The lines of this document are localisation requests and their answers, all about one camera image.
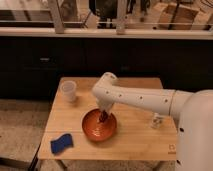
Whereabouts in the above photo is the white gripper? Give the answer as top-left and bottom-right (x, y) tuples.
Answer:
(97, 100), (113, 113)

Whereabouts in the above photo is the translucent plastic cup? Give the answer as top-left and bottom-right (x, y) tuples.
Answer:
(60, 80), (77, 102)

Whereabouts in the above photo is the dark cabinet counter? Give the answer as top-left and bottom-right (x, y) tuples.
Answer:
(0, 27), (213, 99)

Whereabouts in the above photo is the blue sponge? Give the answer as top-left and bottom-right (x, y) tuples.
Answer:
(50, 134), (73, 154)

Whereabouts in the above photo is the clear glass jar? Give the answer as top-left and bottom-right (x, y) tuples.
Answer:
(151, 113), (164, 129)

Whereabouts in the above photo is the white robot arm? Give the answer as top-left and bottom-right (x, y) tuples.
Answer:
(92, 72), (213, 171)

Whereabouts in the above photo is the dark red pepper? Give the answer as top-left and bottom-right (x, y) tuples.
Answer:
(99, 111), (108, 122)

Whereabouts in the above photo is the wooden table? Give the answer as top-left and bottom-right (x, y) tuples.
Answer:
(38, 77), (177, 161)

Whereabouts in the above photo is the orange ceramic bowl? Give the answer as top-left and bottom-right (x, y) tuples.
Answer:
(82, 109), (117, 142)

